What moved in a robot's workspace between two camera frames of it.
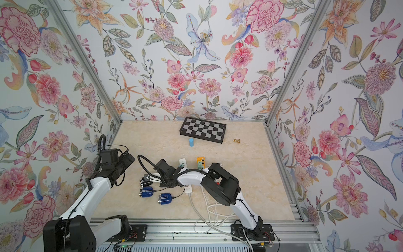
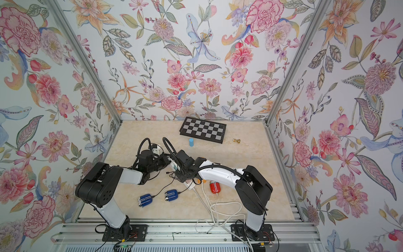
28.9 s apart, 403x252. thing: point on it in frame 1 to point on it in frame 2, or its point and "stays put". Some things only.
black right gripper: x=165 y=185 to x=182 y=178
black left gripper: x=127 y=160 to x=163 y=158
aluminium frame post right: x=310 y=31 stays put
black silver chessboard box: x=203 y=129 stays put
